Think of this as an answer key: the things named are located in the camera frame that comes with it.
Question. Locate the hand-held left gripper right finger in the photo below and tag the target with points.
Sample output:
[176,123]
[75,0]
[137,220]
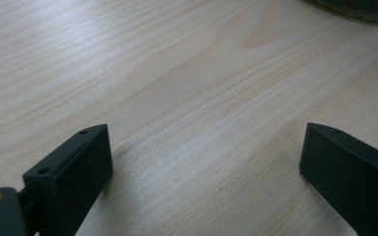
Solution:
[351,173]

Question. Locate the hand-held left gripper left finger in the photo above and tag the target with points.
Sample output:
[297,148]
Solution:
[69,183]

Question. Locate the dark green woven object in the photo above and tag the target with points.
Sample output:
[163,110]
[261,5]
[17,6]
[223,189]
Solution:
[361,10]

